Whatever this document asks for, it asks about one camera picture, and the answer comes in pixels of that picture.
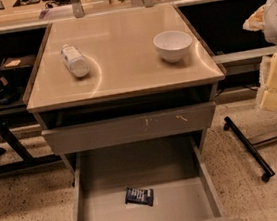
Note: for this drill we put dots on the white plastic bottle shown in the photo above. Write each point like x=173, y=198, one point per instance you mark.
x=75, y=61

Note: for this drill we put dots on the open grey middle drawer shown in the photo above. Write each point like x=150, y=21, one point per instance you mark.
x=154, y=180

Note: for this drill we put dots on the grey top drawer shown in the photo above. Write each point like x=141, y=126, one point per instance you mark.
x=128, y=129

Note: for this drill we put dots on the blue rxbar blueberry bar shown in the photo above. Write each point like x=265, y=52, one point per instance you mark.
x=139, y=196

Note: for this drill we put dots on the white ceramic bowl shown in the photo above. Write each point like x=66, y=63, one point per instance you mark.
x=172, y=46

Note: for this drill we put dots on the grey drawer cabinet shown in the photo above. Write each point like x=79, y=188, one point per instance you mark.
x=126, y=77

